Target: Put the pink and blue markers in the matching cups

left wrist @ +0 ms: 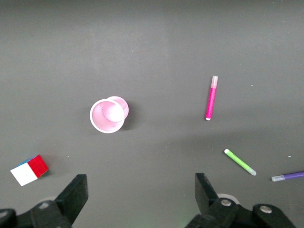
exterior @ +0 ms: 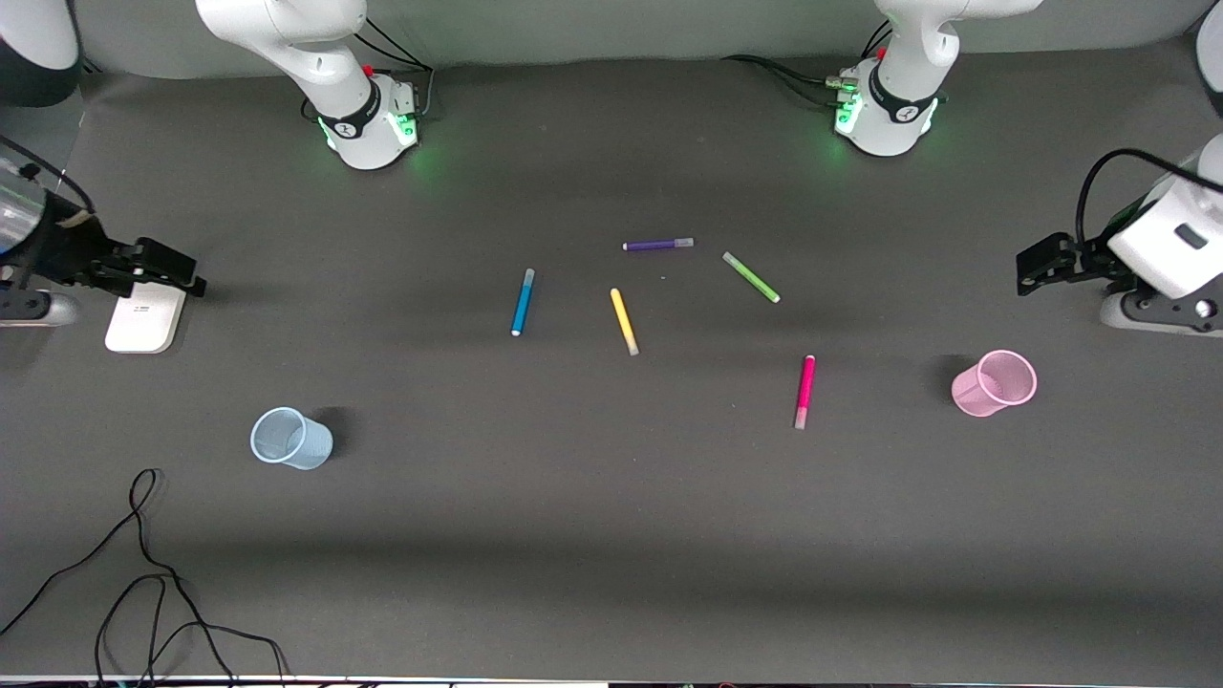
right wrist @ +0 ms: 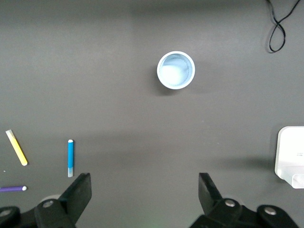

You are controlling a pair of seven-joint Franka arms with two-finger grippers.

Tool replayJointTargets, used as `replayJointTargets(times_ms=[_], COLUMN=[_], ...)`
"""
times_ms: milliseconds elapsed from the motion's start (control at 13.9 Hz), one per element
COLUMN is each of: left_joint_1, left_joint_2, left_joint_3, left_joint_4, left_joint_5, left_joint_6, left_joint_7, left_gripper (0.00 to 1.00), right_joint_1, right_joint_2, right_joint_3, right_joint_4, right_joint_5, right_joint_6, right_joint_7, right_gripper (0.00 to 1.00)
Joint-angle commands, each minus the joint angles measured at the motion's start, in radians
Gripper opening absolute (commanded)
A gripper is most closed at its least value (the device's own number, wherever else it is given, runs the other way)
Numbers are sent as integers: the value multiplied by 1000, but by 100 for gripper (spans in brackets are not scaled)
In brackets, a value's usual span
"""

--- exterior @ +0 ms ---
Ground light blue plastic cup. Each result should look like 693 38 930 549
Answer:
250 407 334 471

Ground yellow marker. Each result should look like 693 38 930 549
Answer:
610 288 640 357

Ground white flat stand base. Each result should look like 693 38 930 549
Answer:
104 282 188 355

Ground black arm base cables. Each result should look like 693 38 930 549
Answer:
304 14 437 123
721 19 894 108

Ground black left arm base cables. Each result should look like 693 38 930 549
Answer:
721 19 894 108

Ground pink marker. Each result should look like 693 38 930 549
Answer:
794 355 817 430

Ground black right arm base cables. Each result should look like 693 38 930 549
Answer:
304 14 437 123

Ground thin black loose cable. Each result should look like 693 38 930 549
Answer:
0 467 290 685

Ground blue marker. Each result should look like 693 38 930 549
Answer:
510 269 536 337

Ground pink plastic cup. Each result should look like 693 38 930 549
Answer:
951 350 1039 419

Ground green marker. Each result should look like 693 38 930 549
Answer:
722 251 782 305

